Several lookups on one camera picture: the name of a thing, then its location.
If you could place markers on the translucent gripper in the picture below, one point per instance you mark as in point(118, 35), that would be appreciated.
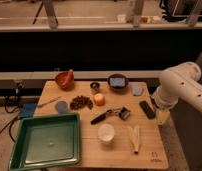
point(162, 115)

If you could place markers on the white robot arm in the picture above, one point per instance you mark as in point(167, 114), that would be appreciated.
point(178, 82)

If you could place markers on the small metal cup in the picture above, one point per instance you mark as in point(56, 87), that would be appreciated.
point(95, 87)

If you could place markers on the black remote control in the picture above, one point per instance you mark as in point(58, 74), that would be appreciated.
point(147, 110)

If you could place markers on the yellow corn husk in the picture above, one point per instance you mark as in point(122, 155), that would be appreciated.
point(134, 136)

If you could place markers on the dark bowl with blue sponge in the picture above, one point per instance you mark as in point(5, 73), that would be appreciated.
point(117, 82)

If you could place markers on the pile of brown nuts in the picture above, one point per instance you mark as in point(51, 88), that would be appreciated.
point(80, 102)

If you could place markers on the grey round lid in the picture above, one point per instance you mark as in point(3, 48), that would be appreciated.
point(61, 107)

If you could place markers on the red bowl with spoon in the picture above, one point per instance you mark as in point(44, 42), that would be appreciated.
point(65, 79)

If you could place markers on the wooden stick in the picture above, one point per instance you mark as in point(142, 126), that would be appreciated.
point(48, 102)

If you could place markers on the green plastic tray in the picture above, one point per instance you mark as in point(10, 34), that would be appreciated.
point(46, 141)

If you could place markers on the blue cloth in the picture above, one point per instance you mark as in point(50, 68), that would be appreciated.
point(27, 110)

